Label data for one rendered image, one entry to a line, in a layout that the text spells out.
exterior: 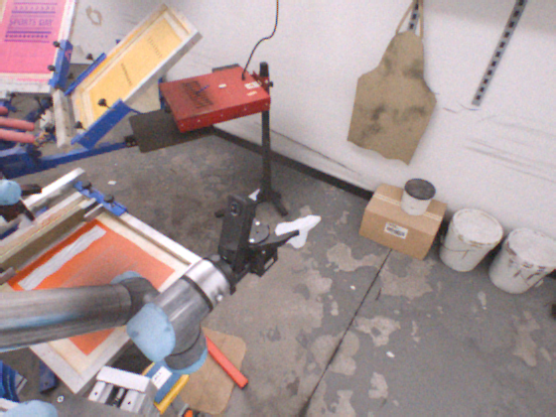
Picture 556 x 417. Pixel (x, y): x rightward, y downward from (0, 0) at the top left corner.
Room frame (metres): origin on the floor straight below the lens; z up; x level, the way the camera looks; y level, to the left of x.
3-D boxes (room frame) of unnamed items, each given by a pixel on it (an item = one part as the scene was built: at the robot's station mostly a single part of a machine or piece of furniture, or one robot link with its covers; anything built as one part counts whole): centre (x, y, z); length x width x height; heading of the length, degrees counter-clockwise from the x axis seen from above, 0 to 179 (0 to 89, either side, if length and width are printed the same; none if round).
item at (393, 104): (2.10, -0.76, 1.06); 0.53 x 0.07 x 1.05; 56
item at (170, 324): (0.24, 0.16, 1.65); 0.11 x 0.08 x 0.09; 141
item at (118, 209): (1.15, 0.82, 0.98); 0.30 x 0.05 x 0.07; 56
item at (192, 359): (0.26, 0.18, 1.56); 0.11 x 0.08 x 0.11; 51
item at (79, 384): (0.79, 0.78, 0.97); 0.79 x 0.58 x 0.04; 56
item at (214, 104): (2.00, 0.38, 1.06); 0.61 x 0.46 x 0.12; 116
